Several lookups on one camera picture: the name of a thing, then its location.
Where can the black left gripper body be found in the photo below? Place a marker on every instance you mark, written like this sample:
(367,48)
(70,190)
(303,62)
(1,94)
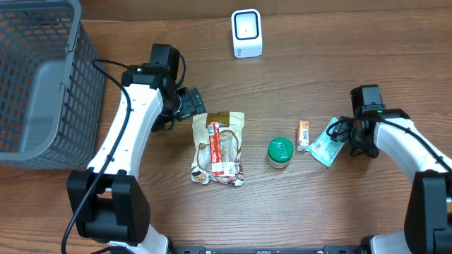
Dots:
(194,103)

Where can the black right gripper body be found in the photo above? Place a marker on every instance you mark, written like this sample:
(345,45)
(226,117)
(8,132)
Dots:
(340,130)

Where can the teal tissue packet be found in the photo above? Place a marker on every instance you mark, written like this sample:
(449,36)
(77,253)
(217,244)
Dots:
(324,149)

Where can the white brown snack packet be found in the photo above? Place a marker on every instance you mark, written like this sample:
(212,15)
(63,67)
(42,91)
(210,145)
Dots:
(231,126)

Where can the orange snack packet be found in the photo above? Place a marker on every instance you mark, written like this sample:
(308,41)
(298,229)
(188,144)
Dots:
(302,136)

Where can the red snack bar wrapper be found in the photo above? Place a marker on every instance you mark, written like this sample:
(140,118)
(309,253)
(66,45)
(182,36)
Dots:
(218,167)

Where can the green lid seasoning jar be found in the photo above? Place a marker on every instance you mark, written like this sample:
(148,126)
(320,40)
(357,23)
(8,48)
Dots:
(280,152)

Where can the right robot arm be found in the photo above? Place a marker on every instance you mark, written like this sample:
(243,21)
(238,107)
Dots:
(427,225)

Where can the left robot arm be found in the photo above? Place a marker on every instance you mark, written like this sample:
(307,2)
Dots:
(107,201)

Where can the white barcode scanner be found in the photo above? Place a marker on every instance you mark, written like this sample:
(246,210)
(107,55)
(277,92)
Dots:
(247,34)

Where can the grey plastic mesh basket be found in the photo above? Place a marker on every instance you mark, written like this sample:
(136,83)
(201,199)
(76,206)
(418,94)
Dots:
(51,95)

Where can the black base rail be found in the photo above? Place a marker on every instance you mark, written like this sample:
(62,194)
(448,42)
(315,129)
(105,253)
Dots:
(323,250)

